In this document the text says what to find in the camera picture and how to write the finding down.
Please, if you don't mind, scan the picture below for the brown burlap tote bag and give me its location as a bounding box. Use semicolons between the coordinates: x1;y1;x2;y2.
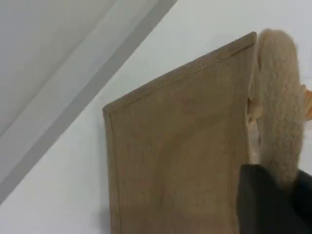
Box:
102;27;307;234

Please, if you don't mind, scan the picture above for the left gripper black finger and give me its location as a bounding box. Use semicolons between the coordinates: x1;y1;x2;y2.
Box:
237;163;297;234
293;170;312;234

